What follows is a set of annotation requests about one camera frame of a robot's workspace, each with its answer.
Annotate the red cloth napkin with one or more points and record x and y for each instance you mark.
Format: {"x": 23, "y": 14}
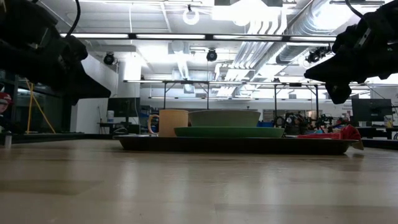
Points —
{"x": 348, "y": 133}

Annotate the black overhead light bar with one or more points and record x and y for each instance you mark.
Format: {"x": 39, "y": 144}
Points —
{"x": 132, "y": 36}

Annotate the black computer monitor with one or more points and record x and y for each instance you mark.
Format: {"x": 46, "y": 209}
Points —
{"x": 371, "y": 109}
{"x": 122, "y": 107}

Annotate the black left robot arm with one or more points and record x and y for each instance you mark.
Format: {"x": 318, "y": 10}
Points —
{"x": 21, "y": 15}

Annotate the brown plastic tray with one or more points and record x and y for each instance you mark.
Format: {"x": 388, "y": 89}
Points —
{"x": 230, "y": 146}

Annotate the blue storage bin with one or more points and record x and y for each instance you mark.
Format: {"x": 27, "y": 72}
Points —
{"x": 265, "y": 124}

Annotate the black ceiling spotlight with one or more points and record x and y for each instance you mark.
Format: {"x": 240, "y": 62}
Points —
{"x": 109, "y": 58}
{"x": 211, "y": 55}
{"x": 315, "y": 55}

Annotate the white bowl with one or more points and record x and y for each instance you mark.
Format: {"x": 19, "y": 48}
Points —
{"x": 224, "y": 118}

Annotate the green plate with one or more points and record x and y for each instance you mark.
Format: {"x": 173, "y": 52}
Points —
{"x": 230, "y": 132}

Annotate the small white cylinder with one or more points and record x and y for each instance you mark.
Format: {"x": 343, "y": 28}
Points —
{"x": 8, "y": 140}

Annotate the orange mug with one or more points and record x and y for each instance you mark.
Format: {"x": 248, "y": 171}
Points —
{"x": 171, "y": 123}

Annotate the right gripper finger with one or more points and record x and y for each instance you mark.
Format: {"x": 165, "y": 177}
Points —
{"x": 339, "y": 93}
{"x": 339, "y": 71}

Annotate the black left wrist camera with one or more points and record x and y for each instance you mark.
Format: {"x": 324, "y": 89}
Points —
{"x": 74, "y": 49}

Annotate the black background frame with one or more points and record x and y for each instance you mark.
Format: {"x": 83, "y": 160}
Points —
{"x": 207, "y": 93}

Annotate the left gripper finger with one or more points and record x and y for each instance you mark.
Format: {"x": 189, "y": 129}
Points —
{"x": 90, "y": 87}
{"x": 73, "y": 99}

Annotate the silver ventilation duct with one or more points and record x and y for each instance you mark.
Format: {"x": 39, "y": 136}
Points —
{"x": 292, "y": 53}

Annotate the white container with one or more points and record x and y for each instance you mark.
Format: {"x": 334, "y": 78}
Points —
{"x": 110, "y": 116}

